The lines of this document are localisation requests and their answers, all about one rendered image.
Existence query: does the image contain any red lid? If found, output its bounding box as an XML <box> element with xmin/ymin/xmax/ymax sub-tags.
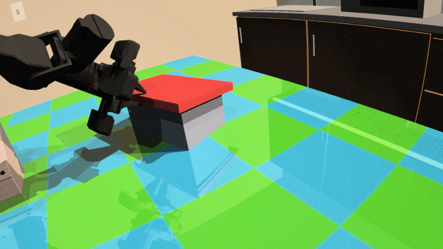
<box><xmin>130</xmin><ymin>74</ymin><xmax>233</xmax><ymax>114</ymax></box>

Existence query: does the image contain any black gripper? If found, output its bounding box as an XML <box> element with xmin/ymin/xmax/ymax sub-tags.
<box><xmin>77</xmin><ymin>40</ymin><xmax>143</xmax><ymax>136</ymax></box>

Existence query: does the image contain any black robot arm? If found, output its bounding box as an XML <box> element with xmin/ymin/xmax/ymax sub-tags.
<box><xmin>0</xmin><ymin>14</ymin><xmax>138</xmax><ymax>101</ymax></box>

